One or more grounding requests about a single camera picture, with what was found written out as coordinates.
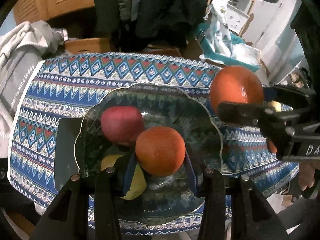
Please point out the wooden crate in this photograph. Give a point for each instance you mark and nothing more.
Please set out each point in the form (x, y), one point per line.
(87, 45)

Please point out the long black coat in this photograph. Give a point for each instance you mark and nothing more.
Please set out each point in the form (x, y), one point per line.
(170, 12)

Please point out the teal plastic crate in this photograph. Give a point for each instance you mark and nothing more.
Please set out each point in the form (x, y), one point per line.
(226, 60)

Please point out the pile of grey white clothes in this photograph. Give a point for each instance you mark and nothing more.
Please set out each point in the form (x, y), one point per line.
(15, 37)

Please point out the wooden louvered cabinet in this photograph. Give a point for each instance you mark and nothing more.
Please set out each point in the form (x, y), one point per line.
(50, 0)

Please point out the black jacket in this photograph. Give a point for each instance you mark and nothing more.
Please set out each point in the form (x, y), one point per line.
(107, 12)

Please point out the white printed bag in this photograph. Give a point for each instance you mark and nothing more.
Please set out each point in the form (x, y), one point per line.
(220, 30)

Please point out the grey printed cloth bag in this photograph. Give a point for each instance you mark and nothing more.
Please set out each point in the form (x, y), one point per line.
(17, 80)

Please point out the scalloped clear glass bowl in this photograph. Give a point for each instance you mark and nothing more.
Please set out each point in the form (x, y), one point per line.
(175, 115)

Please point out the grey jacket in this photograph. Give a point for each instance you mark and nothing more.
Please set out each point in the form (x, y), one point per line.
(127, 2)

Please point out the white plastic basket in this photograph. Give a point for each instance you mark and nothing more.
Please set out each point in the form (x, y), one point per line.
(237, 20)

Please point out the grey hoodie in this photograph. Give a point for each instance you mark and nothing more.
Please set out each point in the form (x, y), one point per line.
(45, 35)

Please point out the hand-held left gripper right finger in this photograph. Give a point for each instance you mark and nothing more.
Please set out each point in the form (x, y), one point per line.
(191, 172)

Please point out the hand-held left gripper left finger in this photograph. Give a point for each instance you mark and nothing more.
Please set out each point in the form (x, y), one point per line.
(128, 175)

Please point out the blue patterned tablecloth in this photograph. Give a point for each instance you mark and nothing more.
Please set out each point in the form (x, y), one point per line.
(62, 92)

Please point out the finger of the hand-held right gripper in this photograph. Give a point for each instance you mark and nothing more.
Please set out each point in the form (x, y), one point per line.
(237, 111)
(287, 92)

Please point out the clear plastic bag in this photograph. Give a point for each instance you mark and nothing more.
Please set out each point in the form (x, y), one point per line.
(246, 53)

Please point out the wooden shelf rack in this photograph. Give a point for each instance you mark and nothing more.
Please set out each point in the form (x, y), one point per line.
(251, 7)

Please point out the small tangerine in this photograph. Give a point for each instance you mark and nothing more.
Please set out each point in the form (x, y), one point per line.
(272, 147)

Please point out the pink red apple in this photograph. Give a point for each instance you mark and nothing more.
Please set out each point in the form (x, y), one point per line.
(120, 125)

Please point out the person's right hand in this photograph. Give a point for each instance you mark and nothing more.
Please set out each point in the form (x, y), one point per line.
(307, 175)

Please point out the large orange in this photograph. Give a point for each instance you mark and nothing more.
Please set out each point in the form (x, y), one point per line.
(235, 85)
(160, 150)

